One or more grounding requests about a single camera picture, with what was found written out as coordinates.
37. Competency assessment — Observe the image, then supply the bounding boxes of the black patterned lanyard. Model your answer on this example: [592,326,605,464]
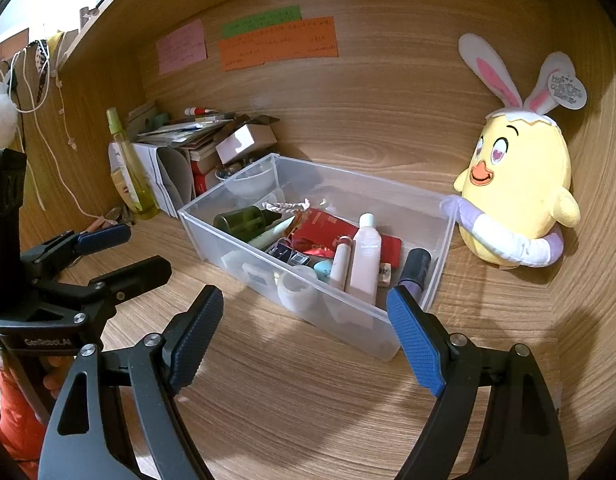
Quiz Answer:
[30,40,51,106]

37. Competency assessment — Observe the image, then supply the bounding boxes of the white cable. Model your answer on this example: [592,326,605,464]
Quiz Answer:
[18,47,106,221]

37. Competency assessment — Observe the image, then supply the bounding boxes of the red packet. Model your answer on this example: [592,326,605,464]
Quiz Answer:
[288,208,403,268]

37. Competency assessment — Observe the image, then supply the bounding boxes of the yellow cream tube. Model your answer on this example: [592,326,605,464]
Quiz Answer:
[110,169,134,211]

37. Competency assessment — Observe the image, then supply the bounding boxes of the orange sticky note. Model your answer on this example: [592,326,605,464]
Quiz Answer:
[218,16,339,72]

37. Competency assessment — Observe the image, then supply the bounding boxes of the clear plastic bin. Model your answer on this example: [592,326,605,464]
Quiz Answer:
[178,152,457,362]

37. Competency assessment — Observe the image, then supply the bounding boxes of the glass bowl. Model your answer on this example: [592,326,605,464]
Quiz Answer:
[215,162,279,198]

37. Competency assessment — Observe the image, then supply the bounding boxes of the blue razor blade box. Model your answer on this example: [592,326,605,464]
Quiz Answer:
[265,240,311,266]

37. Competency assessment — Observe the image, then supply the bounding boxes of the person's left hand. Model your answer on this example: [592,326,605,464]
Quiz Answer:
[40,356,71,391]

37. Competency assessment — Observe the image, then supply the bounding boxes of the white square case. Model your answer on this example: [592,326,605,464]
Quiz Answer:
[240,261,273,288]

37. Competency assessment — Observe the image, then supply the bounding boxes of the red white tube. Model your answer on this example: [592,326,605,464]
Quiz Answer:
[329,235,353,291]

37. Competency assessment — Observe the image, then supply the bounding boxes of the green glass jar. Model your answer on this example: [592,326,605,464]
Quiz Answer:
[213,206,266,236]

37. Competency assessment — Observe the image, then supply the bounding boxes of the green sticky note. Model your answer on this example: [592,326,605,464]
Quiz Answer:
[221,5,301,38]

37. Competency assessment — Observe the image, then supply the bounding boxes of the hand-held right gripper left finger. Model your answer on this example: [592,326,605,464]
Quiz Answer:
[38,284,225,480]

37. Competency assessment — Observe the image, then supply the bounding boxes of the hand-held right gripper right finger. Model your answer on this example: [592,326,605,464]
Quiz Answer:
[386,285,568,480]

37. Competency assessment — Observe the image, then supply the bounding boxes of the stack of books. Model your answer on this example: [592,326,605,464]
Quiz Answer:
[130,105,239,148]

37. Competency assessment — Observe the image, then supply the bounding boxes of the pink sticky note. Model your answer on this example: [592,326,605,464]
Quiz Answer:
[155,19,209,77]

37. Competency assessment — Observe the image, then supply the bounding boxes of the white green tube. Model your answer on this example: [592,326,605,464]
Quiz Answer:
[248,216,296,251]

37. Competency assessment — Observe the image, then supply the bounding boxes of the purple bottle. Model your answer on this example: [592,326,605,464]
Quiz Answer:
[400,247,433,293]

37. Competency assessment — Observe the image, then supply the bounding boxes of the pink tube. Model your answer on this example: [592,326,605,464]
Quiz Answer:
[348,213,383,306]

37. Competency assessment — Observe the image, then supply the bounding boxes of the white fluffy pom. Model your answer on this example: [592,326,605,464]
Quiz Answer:
[0,92,19,153]

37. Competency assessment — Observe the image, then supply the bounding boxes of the folded white papers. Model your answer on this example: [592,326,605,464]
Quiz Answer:
[108,141,196,218]

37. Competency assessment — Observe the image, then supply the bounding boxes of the white beaded string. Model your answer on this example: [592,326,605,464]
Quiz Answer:
[58,50,79,151]

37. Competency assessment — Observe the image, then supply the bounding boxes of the white braided string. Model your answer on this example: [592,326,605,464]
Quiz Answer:
[260,199,311,213]

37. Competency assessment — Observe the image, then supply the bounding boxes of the small cardboard box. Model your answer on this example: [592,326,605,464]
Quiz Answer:
[215,122,279,165]

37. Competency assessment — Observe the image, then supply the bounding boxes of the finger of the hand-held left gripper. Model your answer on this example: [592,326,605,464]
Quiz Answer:
[20,223,132,281]
[38,255,173,321]

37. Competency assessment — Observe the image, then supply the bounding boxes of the yellow chick plush toy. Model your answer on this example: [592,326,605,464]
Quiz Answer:
[439,32,588,268]

